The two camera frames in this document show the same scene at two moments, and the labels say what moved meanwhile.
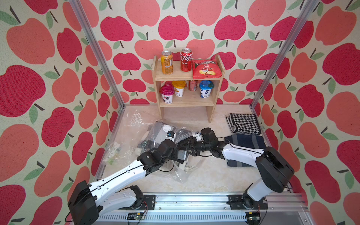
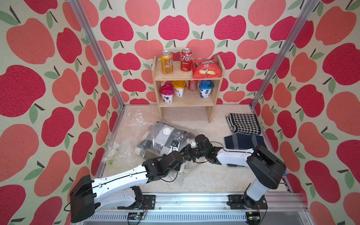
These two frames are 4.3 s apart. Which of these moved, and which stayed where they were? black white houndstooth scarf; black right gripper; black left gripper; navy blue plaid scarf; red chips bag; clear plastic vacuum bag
Moved: black right gripper; black left gripper
Stayed: clear plastic vacuum bag; red chips bag; black white houndstooth scarf; navy blue plaid scarf
